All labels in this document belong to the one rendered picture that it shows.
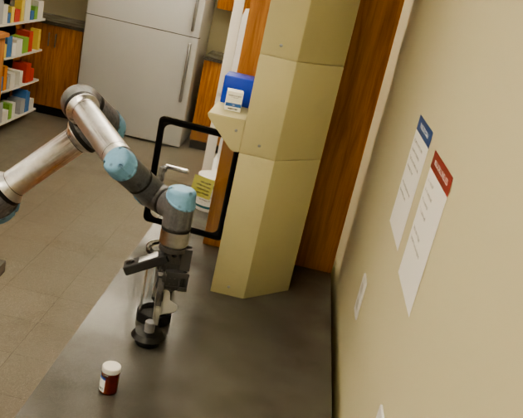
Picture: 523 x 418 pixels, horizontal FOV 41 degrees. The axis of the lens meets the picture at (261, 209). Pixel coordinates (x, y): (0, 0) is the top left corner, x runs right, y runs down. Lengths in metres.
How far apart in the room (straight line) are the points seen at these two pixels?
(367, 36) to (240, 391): 1.24
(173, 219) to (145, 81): 5.51
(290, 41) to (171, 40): 5.10
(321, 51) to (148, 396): 1.08
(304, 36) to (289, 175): 0.43
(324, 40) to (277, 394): 1.01
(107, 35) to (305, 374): 5.68
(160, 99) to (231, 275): 5.08
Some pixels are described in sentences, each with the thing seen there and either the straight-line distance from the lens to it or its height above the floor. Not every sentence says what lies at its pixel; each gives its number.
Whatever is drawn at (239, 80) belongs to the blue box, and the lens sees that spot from 2.24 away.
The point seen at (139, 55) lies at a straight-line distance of 7.18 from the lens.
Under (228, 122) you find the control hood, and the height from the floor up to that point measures 1.49.
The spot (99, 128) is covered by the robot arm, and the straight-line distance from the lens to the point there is 1.84.
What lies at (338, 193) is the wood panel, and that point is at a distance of 2.50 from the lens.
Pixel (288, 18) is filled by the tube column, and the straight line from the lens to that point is 2.02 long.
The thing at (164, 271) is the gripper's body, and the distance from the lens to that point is 1.81.
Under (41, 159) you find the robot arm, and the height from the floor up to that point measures 1.28.
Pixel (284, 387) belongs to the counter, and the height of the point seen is 0.94.
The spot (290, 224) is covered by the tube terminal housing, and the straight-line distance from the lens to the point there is 2.24.
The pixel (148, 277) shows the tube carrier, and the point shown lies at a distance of 1.95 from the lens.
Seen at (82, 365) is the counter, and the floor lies 0.94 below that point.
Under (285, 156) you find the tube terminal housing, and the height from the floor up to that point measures 1.42.
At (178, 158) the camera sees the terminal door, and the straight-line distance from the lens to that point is 2.47.
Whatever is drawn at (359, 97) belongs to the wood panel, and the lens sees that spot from 2.42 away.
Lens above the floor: 1.95
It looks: 19 degrees down
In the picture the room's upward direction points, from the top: 13 degrees clockwise
